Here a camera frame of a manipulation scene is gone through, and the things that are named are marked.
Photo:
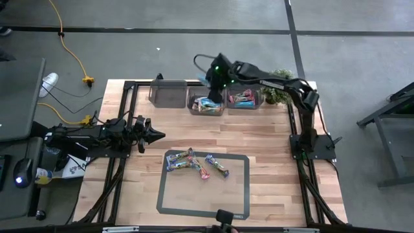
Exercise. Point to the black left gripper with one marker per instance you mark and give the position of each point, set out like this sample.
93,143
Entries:
136,132

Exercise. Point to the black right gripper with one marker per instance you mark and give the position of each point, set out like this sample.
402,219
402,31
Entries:
218,77

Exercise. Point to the green and purple granola bar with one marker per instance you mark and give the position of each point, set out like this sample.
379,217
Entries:
178,166
178,156
216,165

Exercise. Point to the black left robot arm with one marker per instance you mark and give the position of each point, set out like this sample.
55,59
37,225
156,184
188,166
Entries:
84,134

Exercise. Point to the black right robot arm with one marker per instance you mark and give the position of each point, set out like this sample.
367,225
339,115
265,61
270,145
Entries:
304,97

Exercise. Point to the translucent grey plastic bin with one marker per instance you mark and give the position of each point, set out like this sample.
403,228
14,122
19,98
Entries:
168,94
259,103
194,92

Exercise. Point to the green plant in black pot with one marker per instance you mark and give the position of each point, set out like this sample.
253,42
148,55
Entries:
275,94

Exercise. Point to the white paper bag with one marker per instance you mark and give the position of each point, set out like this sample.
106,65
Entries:
74,168

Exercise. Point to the plastic bottle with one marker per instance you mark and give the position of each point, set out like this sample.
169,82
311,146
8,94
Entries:
43,176

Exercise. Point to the black computer mouse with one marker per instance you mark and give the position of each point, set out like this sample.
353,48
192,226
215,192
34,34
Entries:
22,171

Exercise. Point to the grey side table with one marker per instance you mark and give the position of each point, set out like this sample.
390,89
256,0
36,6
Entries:
19,97

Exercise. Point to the small black round object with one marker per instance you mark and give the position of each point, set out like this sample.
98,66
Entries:
40,215

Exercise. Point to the grey desk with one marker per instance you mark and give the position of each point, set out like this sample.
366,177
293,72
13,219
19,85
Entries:
16,200

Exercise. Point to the black metal stand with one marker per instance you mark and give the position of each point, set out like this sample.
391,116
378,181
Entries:
388,149

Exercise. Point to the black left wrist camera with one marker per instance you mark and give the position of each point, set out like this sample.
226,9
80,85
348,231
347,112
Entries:
139,119

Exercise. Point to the black aluminium table frame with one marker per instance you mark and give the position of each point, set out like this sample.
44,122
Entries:
129,84

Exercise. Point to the black frame clip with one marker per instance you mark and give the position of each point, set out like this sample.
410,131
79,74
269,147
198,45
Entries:
159,77

